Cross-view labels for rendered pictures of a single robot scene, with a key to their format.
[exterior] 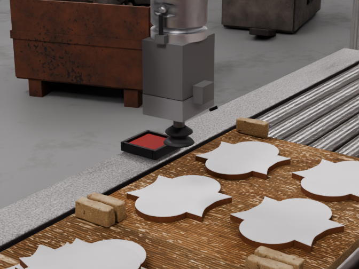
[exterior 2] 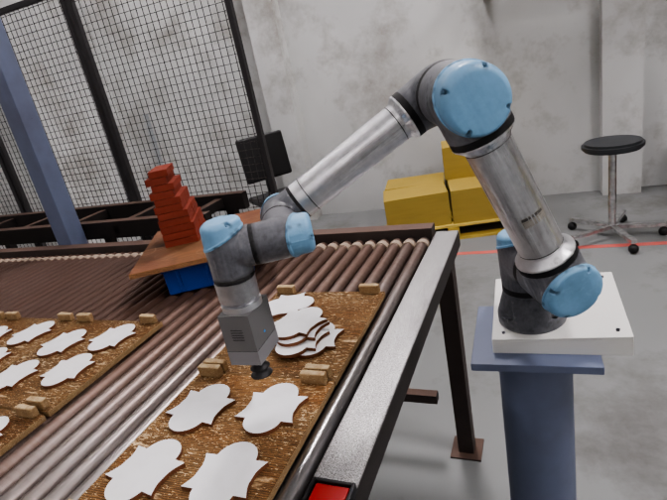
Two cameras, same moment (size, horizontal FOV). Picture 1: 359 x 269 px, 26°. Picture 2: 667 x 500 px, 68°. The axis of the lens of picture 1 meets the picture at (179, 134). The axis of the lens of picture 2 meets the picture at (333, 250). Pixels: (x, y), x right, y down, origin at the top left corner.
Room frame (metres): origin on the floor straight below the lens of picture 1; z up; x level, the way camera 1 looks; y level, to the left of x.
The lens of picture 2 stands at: (1.87, 0.03, 1.56)
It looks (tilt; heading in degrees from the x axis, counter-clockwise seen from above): 20 degrees down; 169
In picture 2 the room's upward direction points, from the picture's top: 12 degrees counter-clockwise
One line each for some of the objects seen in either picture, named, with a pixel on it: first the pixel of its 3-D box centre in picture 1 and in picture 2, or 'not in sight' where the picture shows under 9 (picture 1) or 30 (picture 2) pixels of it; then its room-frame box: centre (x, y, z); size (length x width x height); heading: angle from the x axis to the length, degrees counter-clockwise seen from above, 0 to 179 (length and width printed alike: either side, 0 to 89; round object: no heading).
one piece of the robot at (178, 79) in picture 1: (185, 70); (243, 325); (1.00, -0.01, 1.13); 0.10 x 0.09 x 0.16; 58
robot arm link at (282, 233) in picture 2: not in sight; (282, 234); (1.01, 0.10, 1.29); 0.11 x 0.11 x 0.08; 83
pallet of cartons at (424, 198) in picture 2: not in sight; (447, 187); (-2.09, 1.88, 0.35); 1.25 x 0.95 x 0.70; 56
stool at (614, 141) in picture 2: not in sight; (616, 189); (-0.99, 2.64, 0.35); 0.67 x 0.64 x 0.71; 143
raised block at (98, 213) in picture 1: (94, 212); (318, 371); (0.95, 0.11, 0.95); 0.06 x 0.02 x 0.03; 55
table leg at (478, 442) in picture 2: not in sight; (457, 361); (0.37, 0.69, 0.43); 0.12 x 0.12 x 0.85; 54
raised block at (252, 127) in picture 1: (252, 127); not in sight; (1.28, -0.13, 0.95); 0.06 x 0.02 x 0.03; 54
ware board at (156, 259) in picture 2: not in sight; (210, 237); (-0.01, -0.07, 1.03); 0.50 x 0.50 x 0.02; 83
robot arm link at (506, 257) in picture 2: not in sight; (526, 255); (0.96, 0.63, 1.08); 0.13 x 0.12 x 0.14; 173
